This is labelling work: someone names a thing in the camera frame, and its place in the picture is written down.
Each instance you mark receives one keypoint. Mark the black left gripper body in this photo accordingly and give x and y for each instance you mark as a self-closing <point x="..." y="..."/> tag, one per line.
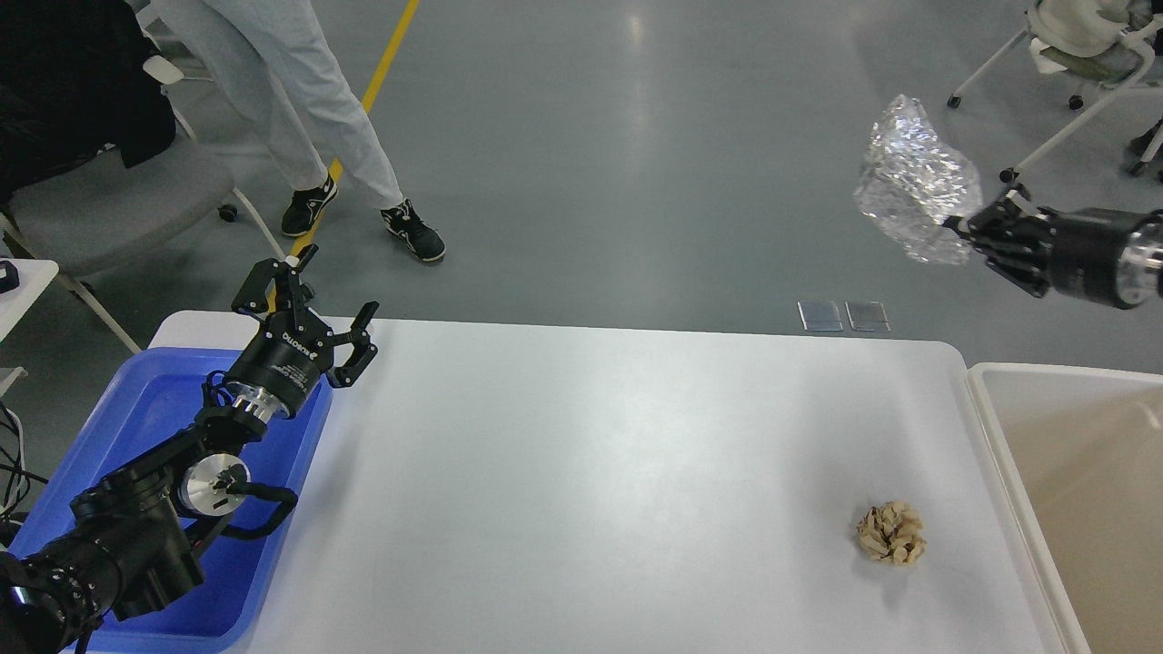
<point x="280" y="367"/>

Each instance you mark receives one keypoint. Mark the right metal floor plate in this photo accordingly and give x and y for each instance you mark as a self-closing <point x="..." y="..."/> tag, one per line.
<point x="867" y="316"/>

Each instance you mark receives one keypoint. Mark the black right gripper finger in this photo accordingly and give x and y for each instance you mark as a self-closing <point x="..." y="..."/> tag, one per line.
<point x="1012" y="220"/>
<point x="1018" y="252"/>

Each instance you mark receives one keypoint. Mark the black jacket on chair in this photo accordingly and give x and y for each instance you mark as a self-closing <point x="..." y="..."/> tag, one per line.
<point x="73" y="82"/>

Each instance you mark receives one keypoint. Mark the crumpled brown paper ball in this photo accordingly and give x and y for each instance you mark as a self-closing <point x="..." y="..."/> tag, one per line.
<point x="892" y="533"/>

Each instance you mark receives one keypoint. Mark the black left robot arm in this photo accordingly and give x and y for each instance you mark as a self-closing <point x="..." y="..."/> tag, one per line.
<point x="140" y="531"/>

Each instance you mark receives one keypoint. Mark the metal floor plate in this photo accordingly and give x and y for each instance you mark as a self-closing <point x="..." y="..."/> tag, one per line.
<point x="867" y="316"/>
<point x="820" y="316"/>

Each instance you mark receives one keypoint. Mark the left metal floor plate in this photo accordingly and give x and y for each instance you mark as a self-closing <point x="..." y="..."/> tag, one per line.
<point x="820" y="316"/>

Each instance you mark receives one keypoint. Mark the beige plastic bin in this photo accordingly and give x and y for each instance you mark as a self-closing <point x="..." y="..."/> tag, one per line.
<point x="1079" y="455"/>

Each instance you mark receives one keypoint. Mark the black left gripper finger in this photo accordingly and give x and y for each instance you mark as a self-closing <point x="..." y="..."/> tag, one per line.
<point x="276" y="287"/>
<point x="363" y="348"/>

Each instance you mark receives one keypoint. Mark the blue plastic bin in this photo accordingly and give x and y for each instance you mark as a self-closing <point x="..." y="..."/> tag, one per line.
<point x="154" y="395"/>

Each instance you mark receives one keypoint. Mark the grey office chair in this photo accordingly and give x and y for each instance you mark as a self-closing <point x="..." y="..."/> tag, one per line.
<point x="101" y="213"/>

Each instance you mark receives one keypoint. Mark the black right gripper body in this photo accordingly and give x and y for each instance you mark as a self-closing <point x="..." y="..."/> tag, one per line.
<point x="1109" y="257"/>

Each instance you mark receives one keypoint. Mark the person in grey trousers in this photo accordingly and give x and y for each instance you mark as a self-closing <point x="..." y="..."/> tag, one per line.
<point x="270" y="59"/>

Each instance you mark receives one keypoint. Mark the white side table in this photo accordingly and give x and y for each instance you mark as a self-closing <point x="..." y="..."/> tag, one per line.
<point x="24" y="281"/>

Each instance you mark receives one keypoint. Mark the silver foil bag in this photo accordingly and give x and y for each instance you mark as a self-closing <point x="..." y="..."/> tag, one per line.
<point x="911" y="182"/>

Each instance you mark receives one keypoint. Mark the white chair with cushion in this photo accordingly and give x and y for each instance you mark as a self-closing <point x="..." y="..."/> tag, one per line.
<point x="1111" y="47"/>

